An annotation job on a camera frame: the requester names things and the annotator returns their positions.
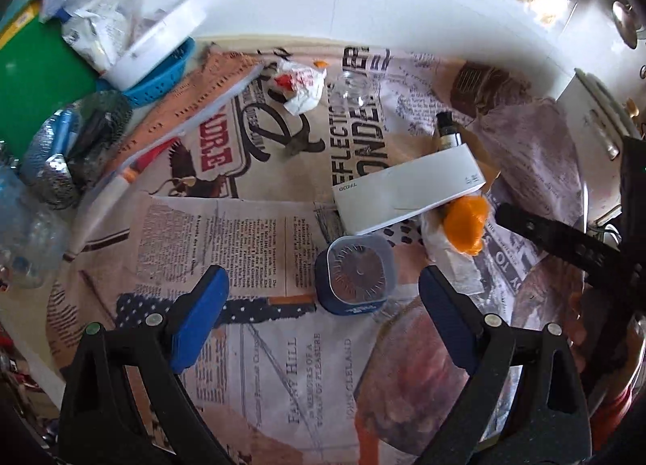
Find clear plastic water bottle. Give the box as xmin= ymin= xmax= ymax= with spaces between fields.
xmin=0 ymin=166 xmax=67 ymax=290

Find small dark bottle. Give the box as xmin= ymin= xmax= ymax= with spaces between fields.
xmin=430 ymin=111 xmax=466 ymax=154

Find black pliers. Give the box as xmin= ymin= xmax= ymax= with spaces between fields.
xmin=284 ymin=117 xmax=327 ymax=159

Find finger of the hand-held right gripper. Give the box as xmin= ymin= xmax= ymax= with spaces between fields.
xmin=495 ymin=201 xmax=624 ymax=276

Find crumpled white paper wrapper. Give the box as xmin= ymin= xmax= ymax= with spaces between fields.
xmin=274 ymin=59 xmax=329 ymax=116

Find clear glass jar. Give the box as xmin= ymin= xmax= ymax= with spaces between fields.
xmin=333 ymin=70 xmax=380 ymax=111

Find green board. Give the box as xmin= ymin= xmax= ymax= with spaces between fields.
xmin=0 ymin=16 xmax=100 ymax=159

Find orange printed booklet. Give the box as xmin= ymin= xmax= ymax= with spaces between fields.
xmin=115 ymin=52 xmax=264 ymax=179

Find blue plastic basket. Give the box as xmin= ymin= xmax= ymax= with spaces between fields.
xmin=97 ymin=38 xmax=196 ymax=109

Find orange item in plastic bag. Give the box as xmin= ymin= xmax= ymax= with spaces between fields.
xmin=420 ymin=213 xmax=486 ymax=295

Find white marker pen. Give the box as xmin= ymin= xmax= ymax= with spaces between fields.
xmin=63 ymin=166 xmax=141 ymax=262

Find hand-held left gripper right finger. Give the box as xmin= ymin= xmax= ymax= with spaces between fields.
xmin=418 ymin=264 xmax=592 ymax=465

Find clear plastic bag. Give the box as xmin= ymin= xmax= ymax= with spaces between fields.
xmin=39 ymin=0 xmax=143 ymax=73

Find large orange peel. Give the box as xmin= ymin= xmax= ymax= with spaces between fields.
xmin=443 ymin=194 xmax=491 ymax=257

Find person's right hand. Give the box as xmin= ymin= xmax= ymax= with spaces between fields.
xmin=565 ymin=288 xmax=589 ymax=375

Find white rectangular box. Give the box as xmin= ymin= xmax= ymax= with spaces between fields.
xmin=332 ymin=147 xmax=489 ymax=237

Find white perforated lid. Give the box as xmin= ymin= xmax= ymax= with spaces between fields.
xmin=105 ymin=0 xmax=209 ymax=92

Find blue box with clear lid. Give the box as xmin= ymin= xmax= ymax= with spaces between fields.
xmin=314 ymin=235 xmax=397 ymax=317

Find metal spoon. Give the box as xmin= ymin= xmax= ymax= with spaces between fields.
xmin=610 ymin=0 xmax=641 ymax=49

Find metal mesh pen holder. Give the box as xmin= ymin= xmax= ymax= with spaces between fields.
xmin=19 ymin=90 xmax=135 ymax=209

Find newspaper print tablecloth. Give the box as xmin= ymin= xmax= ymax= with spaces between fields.
xmin=45 ymin=38 xmax=596 ymax=465

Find blue pen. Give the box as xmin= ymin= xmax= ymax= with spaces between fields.
xmin=50 ymin=109 xmax=79 ymax=168

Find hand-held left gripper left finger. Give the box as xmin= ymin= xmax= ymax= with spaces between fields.
xmin=57 ymin=264 xmax=234 ymax=465

